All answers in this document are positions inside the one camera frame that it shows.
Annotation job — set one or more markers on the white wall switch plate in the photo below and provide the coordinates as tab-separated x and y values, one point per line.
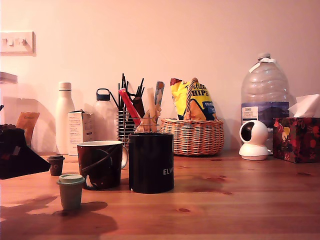
17	43

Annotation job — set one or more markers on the beige sachet stick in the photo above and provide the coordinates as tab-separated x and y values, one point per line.
151	105

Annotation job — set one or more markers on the pale green coffee capsule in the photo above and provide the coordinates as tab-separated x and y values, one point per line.
70	193

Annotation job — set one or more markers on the large clear water bottle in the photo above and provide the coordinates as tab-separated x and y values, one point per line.
265	87

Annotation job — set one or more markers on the blue sachet stick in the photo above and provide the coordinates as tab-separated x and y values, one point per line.
159	92

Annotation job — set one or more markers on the small white round camera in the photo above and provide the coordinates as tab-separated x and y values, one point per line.
258	135

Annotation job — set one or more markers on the dark floral tissue box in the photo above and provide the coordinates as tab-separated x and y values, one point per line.
297	140

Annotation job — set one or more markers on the dark brown coffee capsule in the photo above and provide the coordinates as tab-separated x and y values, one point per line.
56	166

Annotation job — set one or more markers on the red sachet stick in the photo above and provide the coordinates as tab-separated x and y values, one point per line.
128	105

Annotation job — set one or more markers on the orange paper pouch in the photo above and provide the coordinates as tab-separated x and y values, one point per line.
28	122

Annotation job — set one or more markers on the white printed carton box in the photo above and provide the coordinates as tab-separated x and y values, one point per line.
78	132

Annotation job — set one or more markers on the dark mug with planet print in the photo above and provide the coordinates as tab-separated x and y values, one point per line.
100	167

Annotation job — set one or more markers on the white metal bottle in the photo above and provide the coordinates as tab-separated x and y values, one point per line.
63	120

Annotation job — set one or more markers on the thin black straw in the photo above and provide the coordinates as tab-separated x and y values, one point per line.
119	95
114	100
123	85
141	85

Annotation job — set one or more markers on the yellow tortilla chips bag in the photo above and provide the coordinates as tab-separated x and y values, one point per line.
202	105

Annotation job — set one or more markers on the clear bottle with dark cap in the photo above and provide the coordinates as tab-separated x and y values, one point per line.
103	112

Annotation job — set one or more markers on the dark brown sachet stick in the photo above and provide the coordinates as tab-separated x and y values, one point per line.
138	106

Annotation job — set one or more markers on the white tissue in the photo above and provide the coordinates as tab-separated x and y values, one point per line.
306	106

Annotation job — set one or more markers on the black mug with white lettering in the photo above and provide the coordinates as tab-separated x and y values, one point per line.
150	165

